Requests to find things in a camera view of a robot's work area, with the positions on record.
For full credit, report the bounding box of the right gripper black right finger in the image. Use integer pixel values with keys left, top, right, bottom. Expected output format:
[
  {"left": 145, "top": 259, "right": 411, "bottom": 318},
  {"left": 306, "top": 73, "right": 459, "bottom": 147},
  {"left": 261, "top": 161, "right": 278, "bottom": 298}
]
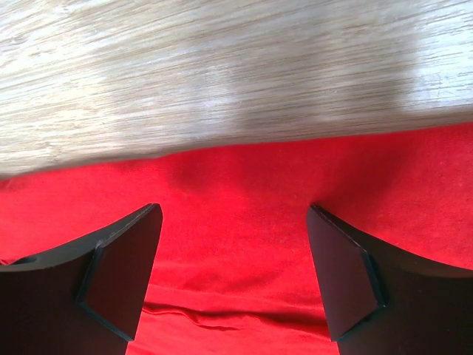
[{"left": 307, "top": 206, "right": 472, "bottom": 354}]

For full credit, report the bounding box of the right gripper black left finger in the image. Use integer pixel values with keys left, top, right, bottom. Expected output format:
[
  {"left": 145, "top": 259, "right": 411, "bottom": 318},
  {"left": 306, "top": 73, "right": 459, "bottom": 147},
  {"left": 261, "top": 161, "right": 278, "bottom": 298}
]
[{"left": 1, "top": 203, "right": 163, "bottom": 354}]

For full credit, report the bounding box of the red t shirt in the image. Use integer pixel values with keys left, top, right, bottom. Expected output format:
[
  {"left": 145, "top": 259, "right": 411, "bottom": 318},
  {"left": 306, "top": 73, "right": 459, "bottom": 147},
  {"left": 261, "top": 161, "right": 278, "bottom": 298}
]
[{"left": 1, "top": 124, "right": 472, "bottom": 354}]

